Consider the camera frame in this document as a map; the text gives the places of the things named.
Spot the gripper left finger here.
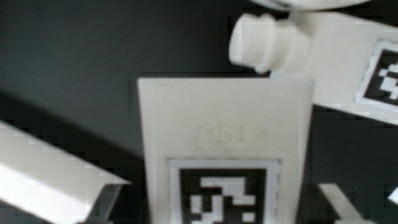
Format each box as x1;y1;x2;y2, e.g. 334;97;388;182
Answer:
77;184;123;224

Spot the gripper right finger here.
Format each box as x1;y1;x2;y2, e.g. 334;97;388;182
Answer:
318;182;398;224

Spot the white stool leg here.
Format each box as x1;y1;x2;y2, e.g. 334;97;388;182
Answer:
230;12;398;125
139;78;313;224

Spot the white round stool seat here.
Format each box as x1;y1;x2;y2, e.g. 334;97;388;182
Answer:
251;0;370;10

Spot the white workspace border frame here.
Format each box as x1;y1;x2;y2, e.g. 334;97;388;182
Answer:
0;121;128;224

